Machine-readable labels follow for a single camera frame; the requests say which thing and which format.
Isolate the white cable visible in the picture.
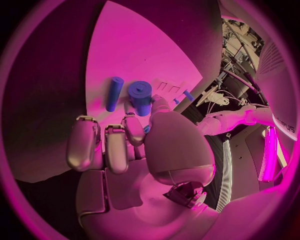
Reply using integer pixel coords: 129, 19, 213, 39
206, 89, 250, 115

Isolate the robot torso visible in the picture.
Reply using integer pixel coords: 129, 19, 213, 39
253, 35, 300, 143

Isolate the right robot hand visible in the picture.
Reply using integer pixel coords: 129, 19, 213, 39
65, 95, 222, 240

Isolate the long blue cylinder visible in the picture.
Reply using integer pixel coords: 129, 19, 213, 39
105, 76, 125, 113

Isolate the white task board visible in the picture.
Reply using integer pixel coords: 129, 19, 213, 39
84, 0, 205, 130

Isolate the glowing light bar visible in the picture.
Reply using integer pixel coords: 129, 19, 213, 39
258, 126, 280, 183

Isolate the large blue cylinder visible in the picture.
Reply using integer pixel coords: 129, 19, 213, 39
126, 80, 154, 117

